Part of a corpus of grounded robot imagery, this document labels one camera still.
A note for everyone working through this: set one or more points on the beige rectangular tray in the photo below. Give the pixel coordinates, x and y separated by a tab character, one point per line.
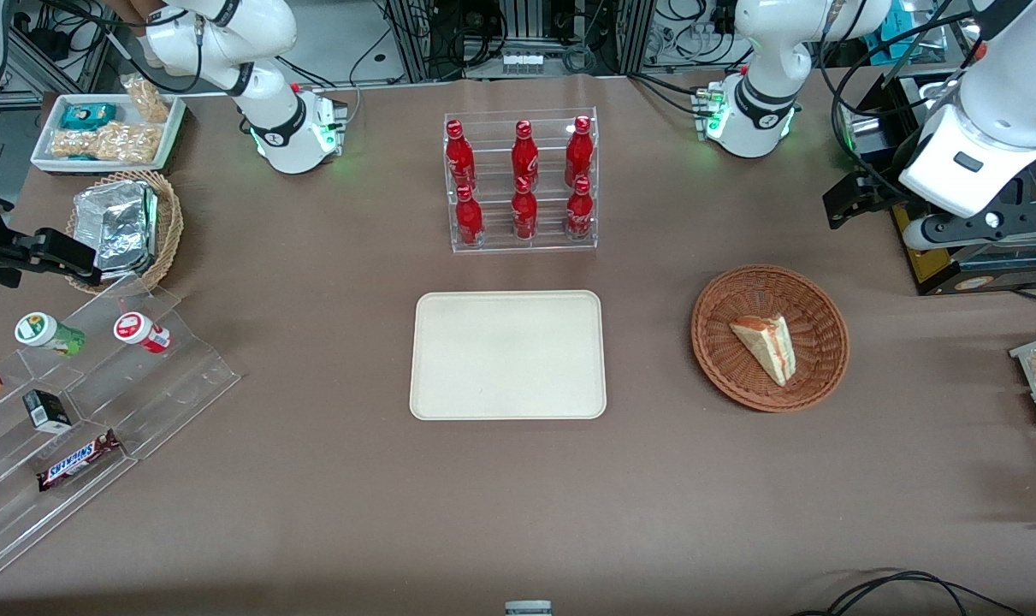
507	355

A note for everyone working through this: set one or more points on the triangular sandwich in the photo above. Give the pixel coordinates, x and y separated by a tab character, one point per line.
767	346

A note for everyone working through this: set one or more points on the small black carton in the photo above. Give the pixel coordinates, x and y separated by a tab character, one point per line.
47	411

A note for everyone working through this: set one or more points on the brown wicker basket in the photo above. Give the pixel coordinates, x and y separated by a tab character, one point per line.
723	359

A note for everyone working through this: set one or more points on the Snickers chocolate bar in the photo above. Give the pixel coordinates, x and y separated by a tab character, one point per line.
77	460

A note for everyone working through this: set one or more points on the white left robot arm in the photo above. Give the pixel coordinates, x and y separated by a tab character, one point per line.
766	51

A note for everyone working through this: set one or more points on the light tan wicker basket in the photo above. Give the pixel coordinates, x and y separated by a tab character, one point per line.
168	231

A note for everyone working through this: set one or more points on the white rectangular snack tray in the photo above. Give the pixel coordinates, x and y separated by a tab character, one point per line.
171	137

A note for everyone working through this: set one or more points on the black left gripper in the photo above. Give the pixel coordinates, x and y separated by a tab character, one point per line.
884	192

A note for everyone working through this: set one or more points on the clear acrylic stepped display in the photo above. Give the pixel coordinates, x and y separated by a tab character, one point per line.
175	385

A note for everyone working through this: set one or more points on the teal snack packet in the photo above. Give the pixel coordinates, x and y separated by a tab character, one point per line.
87	115

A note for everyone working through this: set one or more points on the black food warmer machine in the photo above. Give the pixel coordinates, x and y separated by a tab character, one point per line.
954	274

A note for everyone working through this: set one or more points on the red yogurt cup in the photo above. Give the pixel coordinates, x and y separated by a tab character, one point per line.
139	331

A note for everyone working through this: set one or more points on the white power strip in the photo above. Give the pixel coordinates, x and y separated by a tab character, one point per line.
524	62

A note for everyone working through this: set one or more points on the small clear peanut bag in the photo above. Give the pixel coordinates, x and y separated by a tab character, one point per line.
147	98

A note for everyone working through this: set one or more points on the large clear peanut bag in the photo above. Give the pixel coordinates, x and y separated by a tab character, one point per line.
107	143

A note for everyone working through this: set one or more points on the green yogurt cup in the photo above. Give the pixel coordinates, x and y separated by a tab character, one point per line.
47	332

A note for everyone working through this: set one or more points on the red soda bottle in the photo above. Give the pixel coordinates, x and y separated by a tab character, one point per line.
524	214
524	154
578	150
469	218
459	156
579	212

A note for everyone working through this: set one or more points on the silver foil wrapped package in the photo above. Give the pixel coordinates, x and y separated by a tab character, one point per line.
115	227

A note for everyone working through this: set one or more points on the grey device at edge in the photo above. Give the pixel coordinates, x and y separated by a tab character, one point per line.
528	608

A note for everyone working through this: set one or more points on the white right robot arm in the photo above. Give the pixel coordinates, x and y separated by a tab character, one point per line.
269	85

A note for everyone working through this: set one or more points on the clear acrylic bottle rack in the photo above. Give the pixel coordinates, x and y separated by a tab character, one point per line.
496	244

